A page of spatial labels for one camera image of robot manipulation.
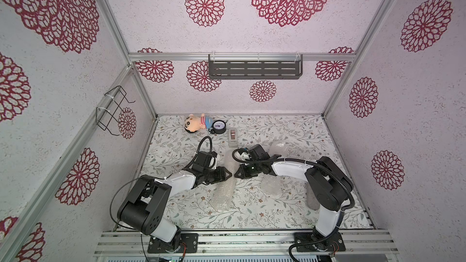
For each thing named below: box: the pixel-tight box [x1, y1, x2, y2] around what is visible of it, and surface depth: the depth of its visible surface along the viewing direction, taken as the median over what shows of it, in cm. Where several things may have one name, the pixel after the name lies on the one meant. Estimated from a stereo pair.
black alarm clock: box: [208, 120, 227, 135], surface depth 114 cm
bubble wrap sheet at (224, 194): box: [209, 148, 238, 212], surface depth 85 cm
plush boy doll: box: [183, 112, 213, 133], surface depth 108 cm
